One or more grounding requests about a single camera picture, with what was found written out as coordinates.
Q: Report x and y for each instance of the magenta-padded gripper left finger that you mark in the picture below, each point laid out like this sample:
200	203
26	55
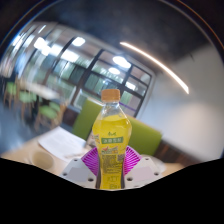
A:
78	173

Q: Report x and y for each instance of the black-framed window wall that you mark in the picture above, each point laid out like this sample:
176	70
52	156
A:
83	71

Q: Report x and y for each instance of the green upholstered bench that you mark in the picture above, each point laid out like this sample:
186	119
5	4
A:
145	138

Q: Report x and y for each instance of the curved linear ceiling light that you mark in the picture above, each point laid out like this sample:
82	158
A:
160	65

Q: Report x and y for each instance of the wooden chairs with green seats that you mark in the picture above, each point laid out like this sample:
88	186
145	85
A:
46	111

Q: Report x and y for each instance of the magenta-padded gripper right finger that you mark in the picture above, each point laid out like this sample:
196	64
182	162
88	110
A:
143	171

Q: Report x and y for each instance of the yellow drink bottle orange cap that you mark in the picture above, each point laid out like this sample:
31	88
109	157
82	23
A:
111	140

